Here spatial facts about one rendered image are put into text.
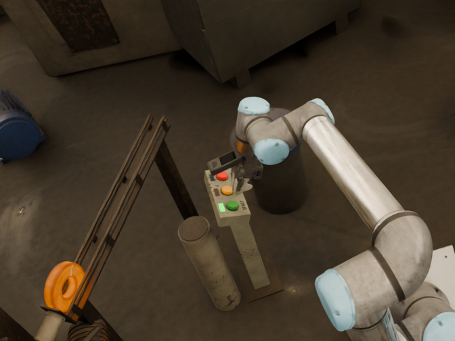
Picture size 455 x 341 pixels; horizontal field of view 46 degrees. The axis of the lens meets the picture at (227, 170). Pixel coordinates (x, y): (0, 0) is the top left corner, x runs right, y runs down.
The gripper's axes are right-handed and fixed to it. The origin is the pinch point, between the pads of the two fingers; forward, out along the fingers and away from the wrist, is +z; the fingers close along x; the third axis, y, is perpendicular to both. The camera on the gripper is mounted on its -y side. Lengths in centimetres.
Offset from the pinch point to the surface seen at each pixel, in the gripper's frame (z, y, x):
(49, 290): 11, -61, -21
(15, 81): 105, -90, 233
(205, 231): 18.4, -8.4, 0.1
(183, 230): 20.9, -15.4, 3.8
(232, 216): 6.8, -0.9, -4.5
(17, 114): 69, -82, 146
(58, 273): 9, -58, -17
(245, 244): 31.9, 8.8, 2.2
